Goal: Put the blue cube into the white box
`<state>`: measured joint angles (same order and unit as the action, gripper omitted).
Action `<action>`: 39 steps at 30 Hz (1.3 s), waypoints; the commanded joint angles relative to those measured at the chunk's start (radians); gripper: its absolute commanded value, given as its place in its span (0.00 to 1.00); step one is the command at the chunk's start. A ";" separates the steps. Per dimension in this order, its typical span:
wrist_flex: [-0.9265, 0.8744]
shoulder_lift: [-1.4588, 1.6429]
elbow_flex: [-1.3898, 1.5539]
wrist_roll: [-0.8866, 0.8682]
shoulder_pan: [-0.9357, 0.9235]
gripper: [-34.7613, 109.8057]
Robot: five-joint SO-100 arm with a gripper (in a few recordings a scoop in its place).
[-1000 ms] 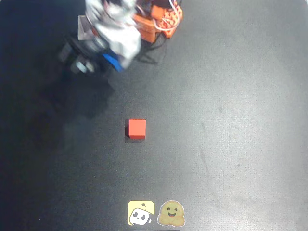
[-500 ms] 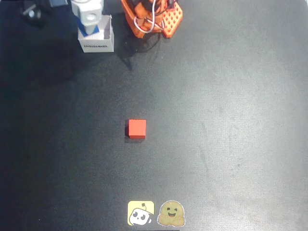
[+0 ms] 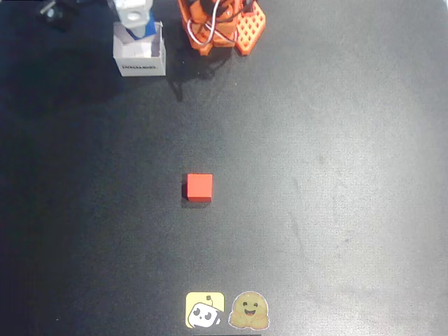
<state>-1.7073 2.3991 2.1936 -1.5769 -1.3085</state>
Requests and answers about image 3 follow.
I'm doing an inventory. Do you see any white cardboard box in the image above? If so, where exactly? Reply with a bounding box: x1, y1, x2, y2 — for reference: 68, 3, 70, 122
112, 20, 167, 78

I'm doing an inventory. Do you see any red cube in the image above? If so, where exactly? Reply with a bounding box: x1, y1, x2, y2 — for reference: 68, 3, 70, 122
185, 173, 214, 203

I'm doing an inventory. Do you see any yellow robot face sticker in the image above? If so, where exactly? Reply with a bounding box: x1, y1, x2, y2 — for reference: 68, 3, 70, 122
185, 291, 225, 329

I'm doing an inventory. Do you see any hugging face emoji sticker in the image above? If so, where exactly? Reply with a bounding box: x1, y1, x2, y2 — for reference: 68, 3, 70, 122
228, 290, 271, 331

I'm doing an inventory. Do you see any white and red servo cable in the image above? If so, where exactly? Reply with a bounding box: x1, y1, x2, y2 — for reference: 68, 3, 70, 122
186, 0, 253, 47

